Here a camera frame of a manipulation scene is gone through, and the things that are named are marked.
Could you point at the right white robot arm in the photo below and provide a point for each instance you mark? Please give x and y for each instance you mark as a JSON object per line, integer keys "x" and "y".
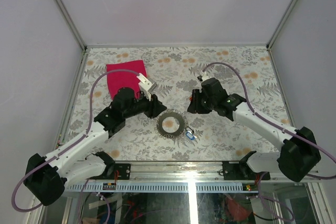
{"x": 296, "y": 153}

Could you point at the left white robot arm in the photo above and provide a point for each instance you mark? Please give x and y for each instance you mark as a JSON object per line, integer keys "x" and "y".
{"x": 49, "y": 175}

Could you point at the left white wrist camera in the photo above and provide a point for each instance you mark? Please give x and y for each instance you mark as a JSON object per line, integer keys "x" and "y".
{"x": 146, "y": 85}

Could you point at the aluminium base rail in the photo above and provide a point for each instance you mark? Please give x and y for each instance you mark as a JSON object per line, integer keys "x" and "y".
{"x": 154, "y": 171}

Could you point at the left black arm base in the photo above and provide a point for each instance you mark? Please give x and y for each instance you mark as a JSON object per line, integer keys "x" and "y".
{"x": 115, "y": 170}

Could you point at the grey slotted cable duct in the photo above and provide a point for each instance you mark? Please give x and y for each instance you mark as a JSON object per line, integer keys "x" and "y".
{"x": 156, "y": 187}

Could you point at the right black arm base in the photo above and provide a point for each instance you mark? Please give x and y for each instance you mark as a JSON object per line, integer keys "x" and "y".
{"x": 240, "y": 170}

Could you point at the magenta cloth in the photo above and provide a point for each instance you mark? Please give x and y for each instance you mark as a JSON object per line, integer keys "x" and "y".
{"x": 121, "y": 79}

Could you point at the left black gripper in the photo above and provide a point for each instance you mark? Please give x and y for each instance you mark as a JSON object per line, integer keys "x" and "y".
{"x": 156, "y": 107}

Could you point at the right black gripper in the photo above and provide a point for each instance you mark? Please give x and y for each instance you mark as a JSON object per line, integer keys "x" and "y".
{"x": 195, "y": 106}

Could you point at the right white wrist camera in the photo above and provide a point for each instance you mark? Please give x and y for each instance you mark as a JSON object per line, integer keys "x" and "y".
{"x": 203, "y": 77}

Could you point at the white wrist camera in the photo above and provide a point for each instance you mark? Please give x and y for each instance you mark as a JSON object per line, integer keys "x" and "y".
{"x": 203, "y": 77}
{"x": 146, "y": 85}

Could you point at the large metal keyring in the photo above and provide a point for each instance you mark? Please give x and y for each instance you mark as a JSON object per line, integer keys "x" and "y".
{"x": 171, "y": 124}

